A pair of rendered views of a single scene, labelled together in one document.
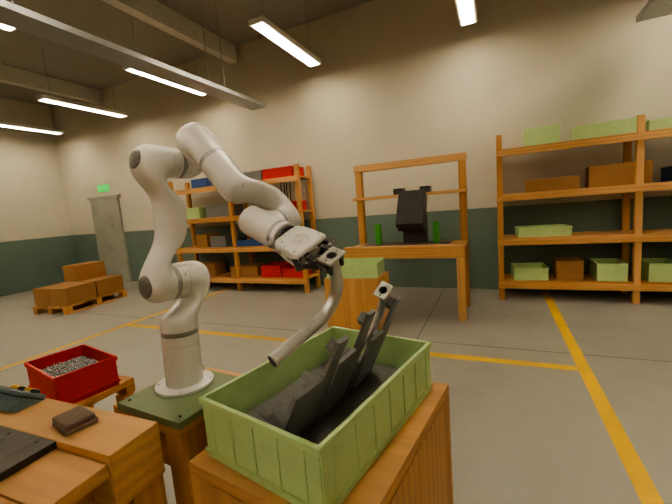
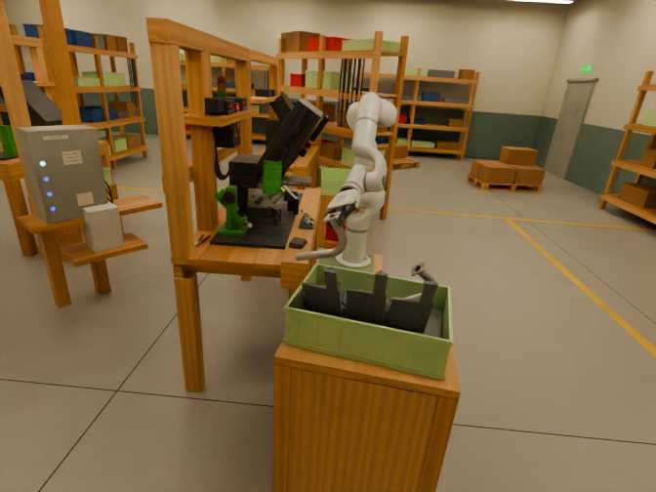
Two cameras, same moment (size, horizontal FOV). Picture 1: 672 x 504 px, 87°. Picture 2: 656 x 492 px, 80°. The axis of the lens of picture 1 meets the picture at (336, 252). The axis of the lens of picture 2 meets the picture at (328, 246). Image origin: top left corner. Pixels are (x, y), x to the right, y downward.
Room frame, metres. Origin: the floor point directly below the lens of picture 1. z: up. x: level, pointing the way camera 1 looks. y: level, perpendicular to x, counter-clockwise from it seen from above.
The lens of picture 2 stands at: (0.32, -1.14, 1.75)
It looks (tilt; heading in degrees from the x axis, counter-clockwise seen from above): 23 degrees down; 68
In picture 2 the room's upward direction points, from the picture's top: 4 degrees clockwise
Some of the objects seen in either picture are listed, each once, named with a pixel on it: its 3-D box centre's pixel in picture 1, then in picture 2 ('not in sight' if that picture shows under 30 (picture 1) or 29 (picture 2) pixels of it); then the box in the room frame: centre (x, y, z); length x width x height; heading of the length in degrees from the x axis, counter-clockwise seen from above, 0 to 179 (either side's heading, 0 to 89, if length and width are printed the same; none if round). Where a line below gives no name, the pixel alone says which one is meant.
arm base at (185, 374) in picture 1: (182, 358); (354, 244); (1.17, 0.56, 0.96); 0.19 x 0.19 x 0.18
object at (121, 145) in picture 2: not in sight; (93, 102); (-0.93, 7.10, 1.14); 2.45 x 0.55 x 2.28; 65
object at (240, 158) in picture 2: not in sight; (248, 183); (0.78, 1.50, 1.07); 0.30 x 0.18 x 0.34; 67
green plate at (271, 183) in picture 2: not in sight; (272, 176); (0.89, 1.25, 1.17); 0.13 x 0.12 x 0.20; 67
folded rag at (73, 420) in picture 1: (74, 419); (298, 242); (0.92, 0.76, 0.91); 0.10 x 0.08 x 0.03; 55
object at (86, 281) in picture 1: (80, 285); (507, 168); (6.51, 4.80, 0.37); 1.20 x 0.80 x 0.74; 163
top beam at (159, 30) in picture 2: not in sight; (214, 46); (0.59, 1.46, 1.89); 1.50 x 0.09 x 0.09; 67
